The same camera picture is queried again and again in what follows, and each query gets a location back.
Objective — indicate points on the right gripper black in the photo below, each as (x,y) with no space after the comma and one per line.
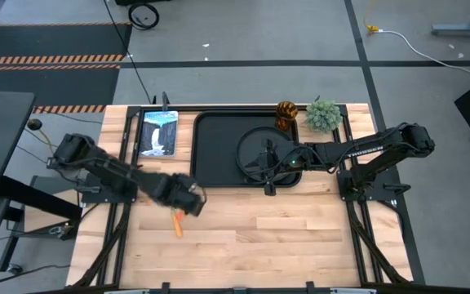
(300,157)

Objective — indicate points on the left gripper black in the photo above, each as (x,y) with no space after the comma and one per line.
(178,192)

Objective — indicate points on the black round plate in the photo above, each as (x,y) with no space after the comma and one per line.
(249,149)

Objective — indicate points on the amber ribbed plastic cup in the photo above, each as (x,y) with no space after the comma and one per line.
(286,115)

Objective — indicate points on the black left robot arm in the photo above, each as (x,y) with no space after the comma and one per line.
(108,169)

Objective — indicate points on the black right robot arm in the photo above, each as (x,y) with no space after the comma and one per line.
(365,150)

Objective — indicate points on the black rectangular tray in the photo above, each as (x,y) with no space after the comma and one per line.
(214,151)

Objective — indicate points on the waterfall picture book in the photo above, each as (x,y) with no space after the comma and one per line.
(158,134)

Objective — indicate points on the small pale green plant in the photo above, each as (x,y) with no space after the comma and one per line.
(323,116)

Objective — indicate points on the black floor stand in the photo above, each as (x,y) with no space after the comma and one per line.
(35,206)

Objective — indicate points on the small round black puck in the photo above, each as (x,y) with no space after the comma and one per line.
(34,124)

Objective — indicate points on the black hazard-striped floor mat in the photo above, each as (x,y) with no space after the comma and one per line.
(43,87)
(47,41)

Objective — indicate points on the grey table leg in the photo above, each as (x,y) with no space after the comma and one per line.
(463,29)

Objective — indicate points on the black aluminium table frame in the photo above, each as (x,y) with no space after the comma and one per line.
(127,134)

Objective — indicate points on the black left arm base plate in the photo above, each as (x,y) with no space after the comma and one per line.
(96,197)

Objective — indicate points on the silver aluminium bracket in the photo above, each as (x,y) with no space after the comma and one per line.
(353,291)
(127,291)

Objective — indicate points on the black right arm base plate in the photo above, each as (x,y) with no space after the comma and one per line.
(384,195)

